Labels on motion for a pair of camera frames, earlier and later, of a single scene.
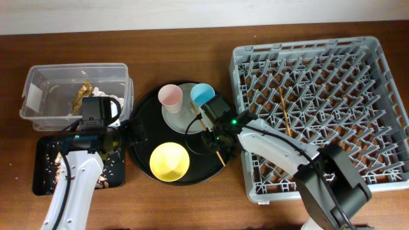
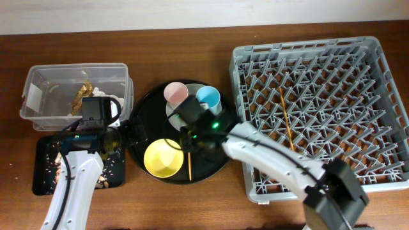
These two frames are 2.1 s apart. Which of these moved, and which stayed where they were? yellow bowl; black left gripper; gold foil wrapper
Moved: yellow bowl
Stayed: black left gripper; gold foil wrapper
